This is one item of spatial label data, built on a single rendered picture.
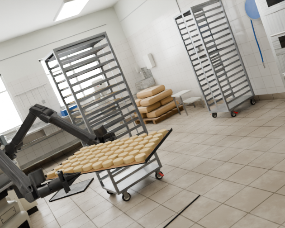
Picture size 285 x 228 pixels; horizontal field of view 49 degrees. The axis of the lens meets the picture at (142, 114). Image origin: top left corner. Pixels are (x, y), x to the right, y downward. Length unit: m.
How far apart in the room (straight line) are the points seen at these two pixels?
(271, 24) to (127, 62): 5.51
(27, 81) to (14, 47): 0.84
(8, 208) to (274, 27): 2.97
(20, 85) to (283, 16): 6.01
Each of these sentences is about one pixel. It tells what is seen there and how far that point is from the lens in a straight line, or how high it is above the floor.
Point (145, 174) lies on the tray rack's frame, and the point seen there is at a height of 0.15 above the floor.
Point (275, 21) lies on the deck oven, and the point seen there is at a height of 1.21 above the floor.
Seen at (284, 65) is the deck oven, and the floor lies 0.73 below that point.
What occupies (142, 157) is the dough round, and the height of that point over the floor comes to 0.99.
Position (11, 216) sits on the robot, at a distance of 2.34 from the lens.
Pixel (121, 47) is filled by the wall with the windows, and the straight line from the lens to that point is 8.60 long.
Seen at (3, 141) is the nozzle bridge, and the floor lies 1.09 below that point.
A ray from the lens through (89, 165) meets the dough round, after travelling 1.49.
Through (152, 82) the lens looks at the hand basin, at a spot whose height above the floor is 0.77.
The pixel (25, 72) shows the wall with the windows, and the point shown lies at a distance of 7.92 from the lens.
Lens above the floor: 1.36
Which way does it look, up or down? 9 degrees down
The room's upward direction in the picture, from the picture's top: 23 degrees counter-clockwise
